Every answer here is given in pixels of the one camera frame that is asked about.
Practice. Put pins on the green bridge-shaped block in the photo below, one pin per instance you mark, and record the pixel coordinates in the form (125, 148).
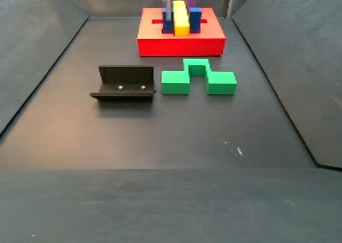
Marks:
(220, 82)

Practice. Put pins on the red base board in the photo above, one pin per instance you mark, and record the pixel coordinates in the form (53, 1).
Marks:
(206, 43)

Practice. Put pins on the black angle fixture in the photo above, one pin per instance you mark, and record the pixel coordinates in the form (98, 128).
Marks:
(126, 83)

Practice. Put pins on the blue block left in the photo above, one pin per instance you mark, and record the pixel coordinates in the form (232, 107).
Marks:
(196, 19)

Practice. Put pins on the blue block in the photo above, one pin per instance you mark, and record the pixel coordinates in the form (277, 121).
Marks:
(196, 19)
(168, 23)

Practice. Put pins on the blue block right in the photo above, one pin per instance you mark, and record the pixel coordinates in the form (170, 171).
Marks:
(168, 23)

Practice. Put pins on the yellow long block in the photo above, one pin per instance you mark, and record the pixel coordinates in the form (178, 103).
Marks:
(181, 18)

